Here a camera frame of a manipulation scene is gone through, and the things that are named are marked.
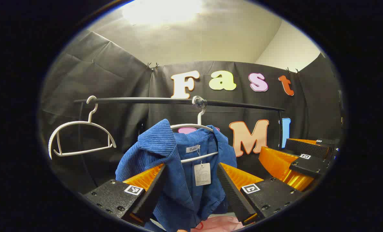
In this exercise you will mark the white plastic clothes hanger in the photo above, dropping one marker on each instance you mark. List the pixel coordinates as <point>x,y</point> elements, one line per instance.
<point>200,116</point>
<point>50,148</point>

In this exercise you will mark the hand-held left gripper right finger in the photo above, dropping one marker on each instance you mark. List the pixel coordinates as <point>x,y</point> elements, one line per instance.
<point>231,193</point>

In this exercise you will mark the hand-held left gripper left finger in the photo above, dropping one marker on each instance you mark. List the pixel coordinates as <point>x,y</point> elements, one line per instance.
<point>152,193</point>

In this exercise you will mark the black metal clothes rack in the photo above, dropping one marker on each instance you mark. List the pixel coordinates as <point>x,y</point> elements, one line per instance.
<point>146,101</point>

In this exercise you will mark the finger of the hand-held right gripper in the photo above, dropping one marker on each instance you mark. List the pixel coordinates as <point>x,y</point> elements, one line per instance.
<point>307,149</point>
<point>309,166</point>

